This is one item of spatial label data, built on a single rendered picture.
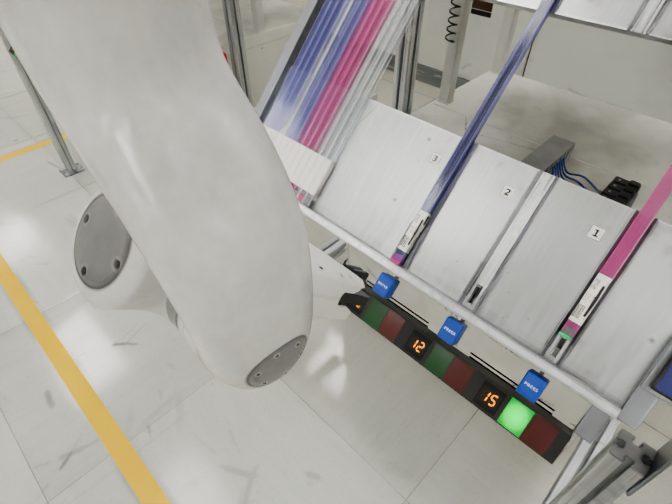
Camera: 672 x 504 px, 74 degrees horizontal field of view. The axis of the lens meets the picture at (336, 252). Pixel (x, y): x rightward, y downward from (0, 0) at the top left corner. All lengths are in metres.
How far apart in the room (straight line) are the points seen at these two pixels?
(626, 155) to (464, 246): 0.69
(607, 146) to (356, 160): 0.70
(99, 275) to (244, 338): 0.11
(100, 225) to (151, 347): 1.22
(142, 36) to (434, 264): 0.48
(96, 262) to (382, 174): 0.45
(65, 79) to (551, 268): 0.51
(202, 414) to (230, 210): 1.16
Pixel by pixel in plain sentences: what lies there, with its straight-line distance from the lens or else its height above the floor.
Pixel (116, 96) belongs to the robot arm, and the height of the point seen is 1.08.
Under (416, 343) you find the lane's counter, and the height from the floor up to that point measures 0.66.
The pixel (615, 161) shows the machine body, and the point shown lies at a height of 0.62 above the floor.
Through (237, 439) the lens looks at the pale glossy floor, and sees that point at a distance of 1.30.
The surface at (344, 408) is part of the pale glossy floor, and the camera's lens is 1.31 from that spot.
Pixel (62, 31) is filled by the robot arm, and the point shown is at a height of 1.11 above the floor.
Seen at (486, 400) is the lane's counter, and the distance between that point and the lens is 0.61.
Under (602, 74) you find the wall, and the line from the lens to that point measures 2.54.
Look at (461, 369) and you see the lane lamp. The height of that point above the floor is 0.66.
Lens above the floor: 1.17
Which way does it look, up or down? 44 degrees down
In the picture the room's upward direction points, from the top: straight up
